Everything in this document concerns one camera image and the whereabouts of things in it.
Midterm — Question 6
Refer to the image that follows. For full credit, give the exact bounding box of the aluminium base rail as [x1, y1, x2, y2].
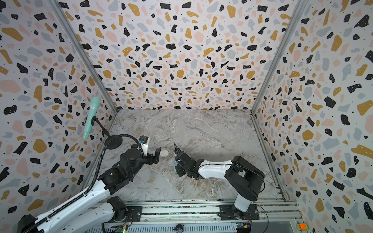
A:
[88, 199, 304, 233]

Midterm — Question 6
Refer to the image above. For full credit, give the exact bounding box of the white earbud charging case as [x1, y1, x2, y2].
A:
[160, 150, 169, 157]

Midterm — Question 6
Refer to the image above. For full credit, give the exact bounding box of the black microphone stand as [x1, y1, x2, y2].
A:
[91, 116, 122, 150]

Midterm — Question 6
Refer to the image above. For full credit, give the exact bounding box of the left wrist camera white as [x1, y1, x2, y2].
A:
[139, 136, 149, 156]

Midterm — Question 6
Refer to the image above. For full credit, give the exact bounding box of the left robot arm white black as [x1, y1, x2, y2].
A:
[17, 135, 161, 233]

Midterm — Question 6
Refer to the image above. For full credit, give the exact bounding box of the orange button box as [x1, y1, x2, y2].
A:
[297, 223, 308, 231]

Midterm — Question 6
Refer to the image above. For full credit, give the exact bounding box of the black knob on rail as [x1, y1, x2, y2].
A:
[173, 224, 184, 233]

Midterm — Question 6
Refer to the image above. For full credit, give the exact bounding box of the mint green microphone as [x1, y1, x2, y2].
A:
[83, 97, 101, 139]

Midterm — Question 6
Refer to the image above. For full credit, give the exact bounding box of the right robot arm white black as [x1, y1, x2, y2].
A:
[174, 147, 265, 220]

